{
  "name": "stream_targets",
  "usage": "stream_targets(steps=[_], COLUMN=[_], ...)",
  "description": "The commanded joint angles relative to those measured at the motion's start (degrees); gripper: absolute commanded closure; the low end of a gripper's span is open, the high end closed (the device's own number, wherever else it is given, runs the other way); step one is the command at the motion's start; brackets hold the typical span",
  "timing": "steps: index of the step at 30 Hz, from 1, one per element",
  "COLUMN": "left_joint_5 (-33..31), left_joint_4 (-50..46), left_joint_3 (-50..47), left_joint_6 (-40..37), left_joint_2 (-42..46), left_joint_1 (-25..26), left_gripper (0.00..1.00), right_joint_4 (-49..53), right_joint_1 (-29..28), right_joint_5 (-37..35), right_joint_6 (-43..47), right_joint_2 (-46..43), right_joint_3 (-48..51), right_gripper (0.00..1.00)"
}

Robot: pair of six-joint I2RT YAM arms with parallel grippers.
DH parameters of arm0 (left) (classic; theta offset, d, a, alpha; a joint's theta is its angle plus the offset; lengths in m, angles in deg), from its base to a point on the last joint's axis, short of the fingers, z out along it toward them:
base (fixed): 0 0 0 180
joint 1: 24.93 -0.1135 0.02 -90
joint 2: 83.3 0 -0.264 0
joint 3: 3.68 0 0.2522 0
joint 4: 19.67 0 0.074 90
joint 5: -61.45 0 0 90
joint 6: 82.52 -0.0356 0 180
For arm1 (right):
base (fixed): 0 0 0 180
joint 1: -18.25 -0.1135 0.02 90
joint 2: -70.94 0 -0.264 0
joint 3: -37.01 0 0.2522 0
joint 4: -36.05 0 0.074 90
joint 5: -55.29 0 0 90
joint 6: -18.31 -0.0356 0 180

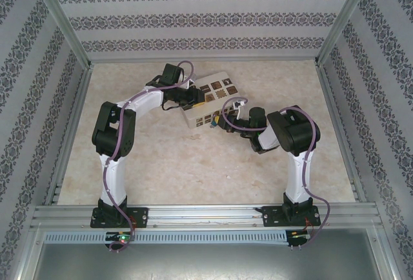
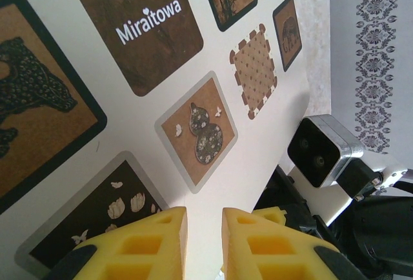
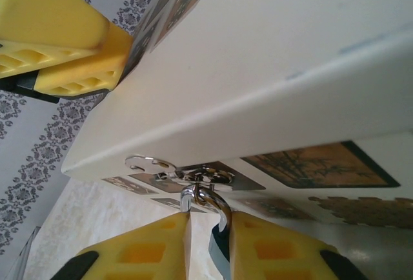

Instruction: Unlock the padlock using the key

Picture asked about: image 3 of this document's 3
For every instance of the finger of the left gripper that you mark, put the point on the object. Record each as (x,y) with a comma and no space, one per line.
(96,73)
(48,18)

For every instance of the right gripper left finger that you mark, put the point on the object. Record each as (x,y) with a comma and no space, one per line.
(145,254)

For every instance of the blue padlock with chrome shackle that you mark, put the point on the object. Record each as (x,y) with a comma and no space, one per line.
(219,251)

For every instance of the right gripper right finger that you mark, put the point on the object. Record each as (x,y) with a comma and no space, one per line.
(274,254)

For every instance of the white box with picture tiles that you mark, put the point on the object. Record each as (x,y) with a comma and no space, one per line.
(258,67)

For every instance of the chrome hasp latch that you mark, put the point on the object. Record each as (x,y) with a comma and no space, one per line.
(145,164)

